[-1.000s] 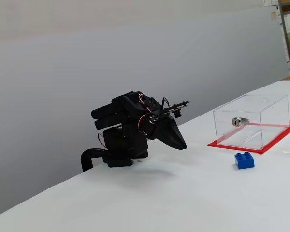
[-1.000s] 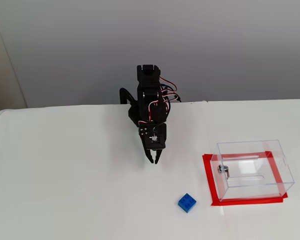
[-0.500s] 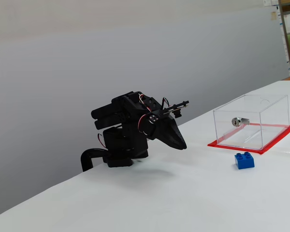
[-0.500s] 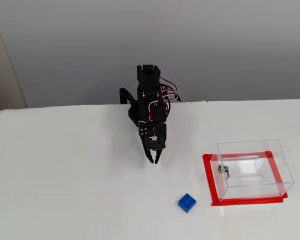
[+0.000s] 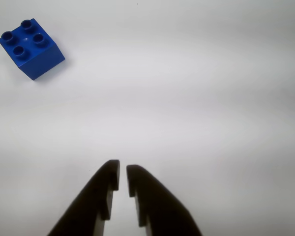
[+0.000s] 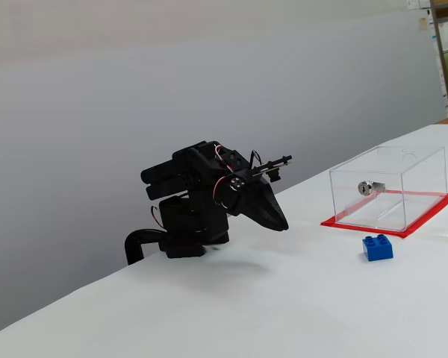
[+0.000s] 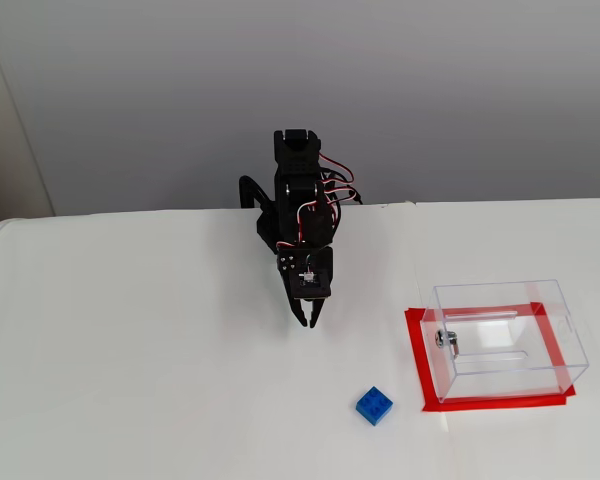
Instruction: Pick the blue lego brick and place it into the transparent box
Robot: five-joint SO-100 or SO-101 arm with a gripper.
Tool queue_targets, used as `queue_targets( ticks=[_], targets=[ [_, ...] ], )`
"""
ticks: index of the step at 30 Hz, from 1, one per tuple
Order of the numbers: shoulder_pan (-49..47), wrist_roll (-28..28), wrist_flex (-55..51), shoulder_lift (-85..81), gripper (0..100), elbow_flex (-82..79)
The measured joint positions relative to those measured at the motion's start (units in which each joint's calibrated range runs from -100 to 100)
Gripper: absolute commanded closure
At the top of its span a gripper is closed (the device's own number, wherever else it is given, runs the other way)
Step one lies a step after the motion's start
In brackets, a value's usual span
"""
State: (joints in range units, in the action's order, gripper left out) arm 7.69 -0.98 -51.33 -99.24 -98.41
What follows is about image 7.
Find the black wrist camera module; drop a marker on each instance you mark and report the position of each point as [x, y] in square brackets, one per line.
[300, 287]

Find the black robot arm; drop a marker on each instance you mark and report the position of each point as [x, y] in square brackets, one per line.
[295, 165]

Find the black table clamp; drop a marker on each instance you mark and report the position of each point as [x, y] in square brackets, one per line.
[245, 187]

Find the transparent acrylic box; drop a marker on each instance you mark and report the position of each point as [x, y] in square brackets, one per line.
[480, 300]

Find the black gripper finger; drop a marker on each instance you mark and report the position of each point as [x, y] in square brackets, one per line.
[317, 307]
[285, 265]

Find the blue lego brick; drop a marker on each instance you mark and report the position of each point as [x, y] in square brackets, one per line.
[375, 405]

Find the silver box lock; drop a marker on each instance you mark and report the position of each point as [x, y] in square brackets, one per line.
[447, 340]

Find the red tape frame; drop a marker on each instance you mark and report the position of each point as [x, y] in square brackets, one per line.
[505, 401]

